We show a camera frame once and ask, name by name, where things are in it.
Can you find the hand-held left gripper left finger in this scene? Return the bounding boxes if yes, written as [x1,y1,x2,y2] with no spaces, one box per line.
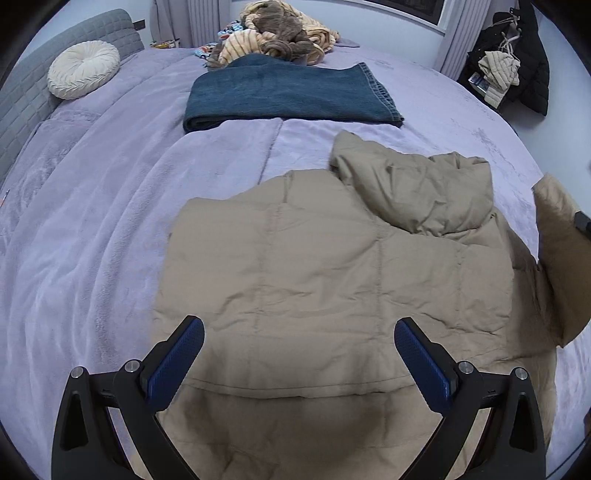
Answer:
[51,315,205,480]

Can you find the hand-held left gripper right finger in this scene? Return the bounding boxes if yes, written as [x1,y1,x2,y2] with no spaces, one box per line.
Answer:
[394,316,548,480]

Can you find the beige puffer jacket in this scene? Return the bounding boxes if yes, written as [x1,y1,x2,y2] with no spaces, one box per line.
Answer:
[150,130,591,480]

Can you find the purple fleece blanket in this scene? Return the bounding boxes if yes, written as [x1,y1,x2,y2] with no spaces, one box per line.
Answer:
[0,44,591,480]

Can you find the black hanging coat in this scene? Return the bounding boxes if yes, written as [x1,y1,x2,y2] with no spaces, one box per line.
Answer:
[466,0,550,117]

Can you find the beige hanging puffer vest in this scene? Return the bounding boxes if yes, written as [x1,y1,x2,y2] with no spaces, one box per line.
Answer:
[478,50,522,109]

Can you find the white curtain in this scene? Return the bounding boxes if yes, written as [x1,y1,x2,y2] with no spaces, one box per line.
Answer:
[436,0,498,81]
[152,0,234,48]

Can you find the folded blue jeans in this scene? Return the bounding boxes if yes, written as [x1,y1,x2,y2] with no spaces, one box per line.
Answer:
[183,54,405,136]

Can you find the grey quilted headboard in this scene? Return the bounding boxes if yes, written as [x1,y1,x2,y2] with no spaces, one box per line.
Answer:
[0,8,145,185]

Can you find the round white pillow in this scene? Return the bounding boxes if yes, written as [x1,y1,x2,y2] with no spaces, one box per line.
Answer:
[47,41,121,100]

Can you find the colourful printed cloth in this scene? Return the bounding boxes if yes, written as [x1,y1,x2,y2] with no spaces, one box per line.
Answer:
[194,28,243,59]

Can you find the brown fuzzy garment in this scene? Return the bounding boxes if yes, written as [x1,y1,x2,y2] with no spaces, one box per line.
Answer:
[206,13,315,70]

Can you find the framed wall picture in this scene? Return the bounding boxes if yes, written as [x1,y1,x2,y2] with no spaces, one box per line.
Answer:
[369,0,455,28]

